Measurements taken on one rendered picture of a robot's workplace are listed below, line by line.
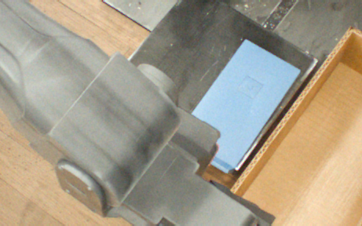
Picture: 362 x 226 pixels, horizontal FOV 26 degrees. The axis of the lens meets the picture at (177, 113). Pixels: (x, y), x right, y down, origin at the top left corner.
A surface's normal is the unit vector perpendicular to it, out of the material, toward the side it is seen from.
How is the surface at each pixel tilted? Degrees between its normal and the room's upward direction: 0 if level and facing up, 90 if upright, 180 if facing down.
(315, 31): 0
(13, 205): 0
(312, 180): 0
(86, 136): 27
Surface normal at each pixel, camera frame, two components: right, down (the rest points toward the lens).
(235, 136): 0.01, -0.43
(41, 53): 0.38, -0.15
